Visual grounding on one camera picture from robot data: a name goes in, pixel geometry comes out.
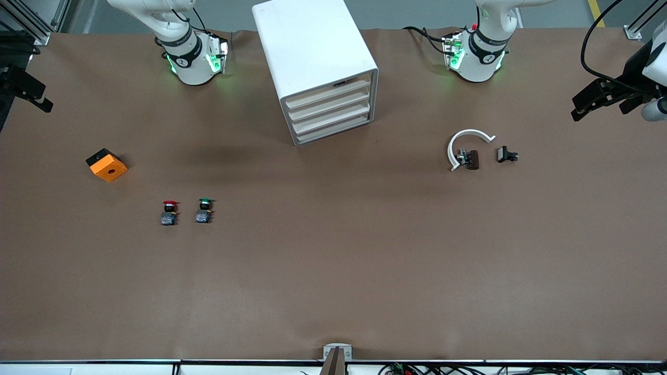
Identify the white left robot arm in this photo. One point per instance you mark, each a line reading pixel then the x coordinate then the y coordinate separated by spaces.
pixel 484 57

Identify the brown camera post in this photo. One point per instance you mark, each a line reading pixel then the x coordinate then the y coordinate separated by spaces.
pixel 333 364

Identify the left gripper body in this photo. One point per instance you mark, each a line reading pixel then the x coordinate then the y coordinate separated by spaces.
pixel 631 71

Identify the orange box with hole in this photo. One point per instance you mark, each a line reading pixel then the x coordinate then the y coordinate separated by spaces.
pixel 109 169

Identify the aluminium frame profile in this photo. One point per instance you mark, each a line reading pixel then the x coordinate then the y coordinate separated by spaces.
pixel 633 32
pixel 41 37

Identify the brown table cover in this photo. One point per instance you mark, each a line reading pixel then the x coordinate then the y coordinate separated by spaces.
pixel 333 260

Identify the small brown component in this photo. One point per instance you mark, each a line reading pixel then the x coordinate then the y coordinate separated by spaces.
pixel 471 160

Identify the silver connector box green light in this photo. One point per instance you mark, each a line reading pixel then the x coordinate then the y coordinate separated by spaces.
pixel 218 54
pixel 452 52

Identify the grey metal bracket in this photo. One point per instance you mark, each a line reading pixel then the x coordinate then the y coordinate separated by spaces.
pixel 337 346

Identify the green push button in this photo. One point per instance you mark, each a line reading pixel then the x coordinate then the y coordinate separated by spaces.
pixel 203 216

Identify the small black component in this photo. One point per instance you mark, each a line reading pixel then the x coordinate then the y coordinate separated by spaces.
pixel 504 154

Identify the red push button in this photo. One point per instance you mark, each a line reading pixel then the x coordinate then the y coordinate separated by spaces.
pixel 169 219

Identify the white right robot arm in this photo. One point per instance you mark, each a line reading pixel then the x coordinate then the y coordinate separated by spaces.
pixel 187 57

